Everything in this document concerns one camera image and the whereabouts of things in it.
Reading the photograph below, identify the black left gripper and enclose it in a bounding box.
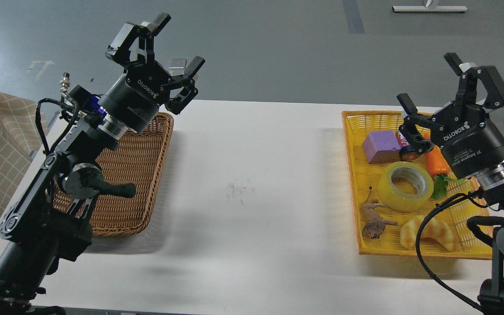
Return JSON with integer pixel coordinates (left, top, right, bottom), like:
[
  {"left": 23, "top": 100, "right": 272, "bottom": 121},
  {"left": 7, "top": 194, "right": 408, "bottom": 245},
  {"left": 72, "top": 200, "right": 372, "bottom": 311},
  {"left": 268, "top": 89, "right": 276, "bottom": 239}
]
[{"left": 99, "top": 12, "right": 205, "bottom": 133}]

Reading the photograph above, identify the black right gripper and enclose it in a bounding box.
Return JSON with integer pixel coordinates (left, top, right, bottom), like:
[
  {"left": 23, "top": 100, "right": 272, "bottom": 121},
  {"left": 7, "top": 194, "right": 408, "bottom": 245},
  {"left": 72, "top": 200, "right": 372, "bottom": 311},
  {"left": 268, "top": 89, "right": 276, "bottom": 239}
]
[{"left": 396, "top": 52, "right": 504, "bottom": 178}]

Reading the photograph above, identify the yellow tape roll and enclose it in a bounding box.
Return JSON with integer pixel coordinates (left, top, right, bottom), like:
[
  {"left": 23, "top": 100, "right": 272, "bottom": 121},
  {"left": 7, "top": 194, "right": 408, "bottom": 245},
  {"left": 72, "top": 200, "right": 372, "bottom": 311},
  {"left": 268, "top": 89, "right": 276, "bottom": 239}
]
[{"left": 377, "top": 161, "right": 434, "bottom": 213}]

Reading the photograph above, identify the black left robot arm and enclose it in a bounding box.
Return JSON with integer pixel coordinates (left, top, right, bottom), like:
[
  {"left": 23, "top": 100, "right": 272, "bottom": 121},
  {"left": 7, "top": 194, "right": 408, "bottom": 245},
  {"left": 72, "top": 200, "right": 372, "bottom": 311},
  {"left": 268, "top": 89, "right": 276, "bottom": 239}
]
[{"left": 0, "top": 13, "right": 205, "bottom": 315}]

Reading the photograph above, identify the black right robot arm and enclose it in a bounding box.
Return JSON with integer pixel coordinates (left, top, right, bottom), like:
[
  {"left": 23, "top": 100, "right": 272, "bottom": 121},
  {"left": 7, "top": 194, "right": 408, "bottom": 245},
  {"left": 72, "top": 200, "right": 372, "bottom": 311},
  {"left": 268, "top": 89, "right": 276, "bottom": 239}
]
[{"left": 397, "top": 52, "right": 504, "bottom": 315}]

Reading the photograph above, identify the orange toy carrot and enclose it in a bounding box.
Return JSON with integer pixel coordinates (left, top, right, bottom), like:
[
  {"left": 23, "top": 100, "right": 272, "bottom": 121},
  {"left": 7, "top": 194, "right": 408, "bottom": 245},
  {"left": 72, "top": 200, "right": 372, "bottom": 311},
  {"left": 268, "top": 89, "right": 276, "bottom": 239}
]
[{"left": 424, "top": 145, "right": 450, "bottom": 179}]

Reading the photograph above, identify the small red can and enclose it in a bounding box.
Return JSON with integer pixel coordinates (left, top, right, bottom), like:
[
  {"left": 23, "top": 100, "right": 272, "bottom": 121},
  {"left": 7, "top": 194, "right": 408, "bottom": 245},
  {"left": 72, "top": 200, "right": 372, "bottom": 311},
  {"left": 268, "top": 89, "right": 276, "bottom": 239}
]
[{"left": 396, "top": 131, "right": 420, "bottom": 162}]

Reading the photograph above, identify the purple block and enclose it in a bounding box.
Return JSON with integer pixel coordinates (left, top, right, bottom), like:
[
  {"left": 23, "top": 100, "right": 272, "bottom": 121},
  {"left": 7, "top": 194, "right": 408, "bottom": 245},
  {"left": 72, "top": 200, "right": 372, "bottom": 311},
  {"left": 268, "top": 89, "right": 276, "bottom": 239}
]
[{"left": 362, "top": 130, "right": 400, "bottom": 164}]

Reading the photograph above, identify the brown wicker basket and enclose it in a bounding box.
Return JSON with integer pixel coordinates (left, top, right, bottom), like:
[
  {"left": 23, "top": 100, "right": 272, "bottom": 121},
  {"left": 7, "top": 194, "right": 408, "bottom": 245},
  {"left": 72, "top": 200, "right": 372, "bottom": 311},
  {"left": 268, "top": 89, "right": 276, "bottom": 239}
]
[{"left": 72, "top": 113, "right": 174, "bottom": 237}]

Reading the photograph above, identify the yellow plastic basket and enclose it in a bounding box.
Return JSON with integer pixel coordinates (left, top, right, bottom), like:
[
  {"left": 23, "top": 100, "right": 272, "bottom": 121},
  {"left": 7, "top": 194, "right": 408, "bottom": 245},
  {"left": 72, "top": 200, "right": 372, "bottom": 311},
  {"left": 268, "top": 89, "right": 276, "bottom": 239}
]
[{"left": 342, "top": 110, "right": 492, "bottom": 260}]

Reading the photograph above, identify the white stand base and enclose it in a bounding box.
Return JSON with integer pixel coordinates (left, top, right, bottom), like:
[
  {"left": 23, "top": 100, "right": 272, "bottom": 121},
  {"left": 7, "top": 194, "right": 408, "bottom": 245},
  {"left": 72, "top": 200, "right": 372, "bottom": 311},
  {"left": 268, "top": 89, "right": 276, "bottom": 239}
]
[{"left": 392, "top": 0, "right": 468, "bottom": 14}]

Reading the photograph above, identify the toy croissant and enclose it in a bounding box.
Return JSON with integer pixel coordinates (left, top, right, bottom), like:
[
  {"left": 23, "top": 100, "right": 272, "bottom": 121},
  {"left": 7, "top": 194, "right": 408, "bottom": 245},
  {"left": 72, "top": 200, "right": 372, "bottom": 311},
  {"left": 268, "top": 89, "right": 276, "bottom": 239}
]
[{"left": 399, "top": 215, "right": 457, "bottom": 252}]

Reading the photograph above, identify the brown toy animal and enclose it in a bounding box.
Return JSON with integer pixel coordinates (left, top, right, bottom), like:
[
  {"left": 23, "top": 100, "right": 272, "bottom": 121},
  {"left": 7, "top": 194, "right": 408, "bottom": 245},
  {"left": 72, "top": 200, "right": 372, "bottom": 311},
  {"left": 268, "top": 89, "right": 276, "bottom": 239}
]
[{"left": 360, "top": 186, "right": 399, "bottom": 239}]

